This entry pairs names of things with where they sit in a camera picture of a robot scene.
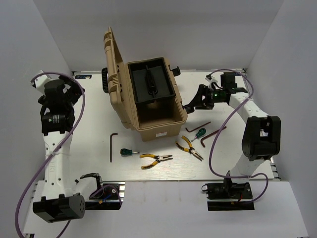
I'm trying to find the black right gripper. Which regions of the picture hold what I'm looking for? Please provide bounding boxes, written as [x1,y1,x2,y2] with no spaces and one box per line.
[188,84,225,110]

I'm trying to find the tan plastic toolbox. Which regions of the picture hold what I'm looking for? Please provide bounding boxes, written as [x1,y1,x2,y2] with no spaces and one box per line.
[102,28,188,141]

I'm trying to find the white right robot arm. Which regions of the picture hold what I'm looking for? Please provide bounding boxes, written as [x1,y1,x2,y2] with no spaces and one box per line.
[183,69,281,198]

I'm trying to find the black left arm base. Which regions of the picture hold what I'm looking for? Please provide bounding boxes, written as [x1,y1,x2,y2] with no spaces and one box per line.
[73,173,125,210]

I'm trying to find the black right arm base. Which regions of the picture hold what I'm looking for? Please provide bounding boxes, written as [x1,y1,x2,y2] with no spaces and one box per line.
[202,178,255,211]

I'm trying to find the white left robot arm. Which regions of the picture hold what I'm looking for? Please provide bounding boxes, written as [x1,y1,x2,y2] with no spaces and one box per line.
[31,73,83,223]

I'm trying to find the dark hex key small right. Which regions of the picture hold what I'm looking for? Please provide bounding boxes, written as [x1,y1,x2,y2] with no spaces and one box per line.
[185,121,211,133]

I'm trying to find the green stubby screwdriver right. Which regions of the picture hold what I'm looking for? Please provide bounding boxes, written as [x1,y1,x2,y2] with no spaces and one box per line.
[191,128,206,142]

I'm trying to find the green stubby screwdriver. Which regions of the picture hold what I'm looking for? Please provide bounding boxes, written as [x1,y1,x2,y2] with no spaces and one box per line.
[191,128,206,142]
[120,148,139,156]

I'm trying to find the dark hex key large right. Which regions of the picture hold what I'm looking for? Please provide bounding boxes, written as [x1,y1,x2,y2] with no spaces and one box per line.
[200,126,227,148]

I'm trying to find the yellow pliers right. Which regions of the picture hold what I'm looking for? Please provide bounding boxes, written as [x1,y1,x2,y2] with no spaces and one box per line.
[175,135,204,161]

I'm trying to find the yellow pliers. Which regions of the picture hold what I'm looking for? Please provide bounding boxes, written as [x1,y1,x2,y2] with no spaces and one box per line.
[139,153,173,170]
[175,135,204,161]

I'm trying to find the black toolbox inner tray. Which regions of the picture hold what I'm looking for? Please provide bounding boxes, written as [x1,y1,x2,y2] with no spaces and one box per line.
[127,58,176,105]

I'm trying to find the yellow pliers centre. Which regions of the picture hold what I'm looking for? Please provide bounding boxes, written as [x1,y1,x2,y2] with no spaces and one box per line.
[139,153,173,170]

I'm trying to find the green stubby screwdriver left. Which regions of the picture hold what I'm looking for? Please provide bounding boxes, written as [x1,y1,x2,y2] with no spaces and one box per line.
[120,148,139,156]

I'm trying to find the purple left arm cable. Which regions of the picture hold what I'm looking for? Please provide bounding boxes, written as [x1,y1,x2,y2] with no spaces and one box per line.
[15,71,122,238]

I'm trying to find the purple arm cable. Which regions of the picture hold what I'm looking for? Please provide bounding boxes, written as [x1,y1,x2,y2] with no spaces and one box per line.
[205,68,269,206]
[15,71,122,238]

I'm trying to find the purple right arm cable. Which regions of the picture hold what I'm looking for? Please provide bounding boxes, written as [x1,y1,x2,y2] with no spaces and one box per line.
[205,68,269,206]

